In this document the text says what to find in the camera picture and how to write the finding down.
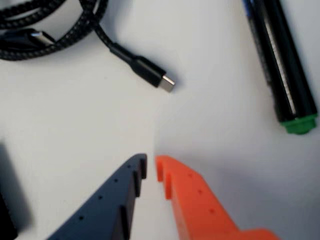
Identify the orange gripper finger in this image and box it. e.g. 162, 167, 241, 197
154, 154, 283, 240

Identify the blue-grey gripper finger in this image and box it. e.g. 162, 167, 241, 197
46, 153, 148, 240

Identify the small black cylinder torch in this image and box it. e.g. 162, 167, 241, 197
0, 142, 20, 240

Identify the black marker with green cap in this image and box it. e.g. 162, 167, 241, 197
241, 0, 318, 136

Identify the black braided USB cable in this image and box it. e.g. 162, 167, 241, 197
0, 0, 177, 94

